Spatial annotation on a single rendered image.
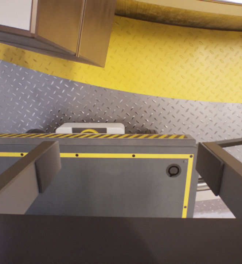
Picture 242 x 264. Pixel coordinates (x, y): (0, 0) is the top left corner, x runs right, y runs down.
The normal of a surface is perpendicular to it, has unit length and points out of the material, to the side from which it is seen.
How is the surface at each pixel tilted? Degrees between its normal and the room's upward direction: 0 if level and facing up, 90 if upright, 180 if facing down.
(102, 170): 0
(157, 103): 0
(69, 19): 90
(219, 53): 0
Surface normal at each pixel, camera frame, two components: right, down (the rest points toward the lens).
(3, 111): -0.03, 0.28
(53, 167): 1.00, 0.00
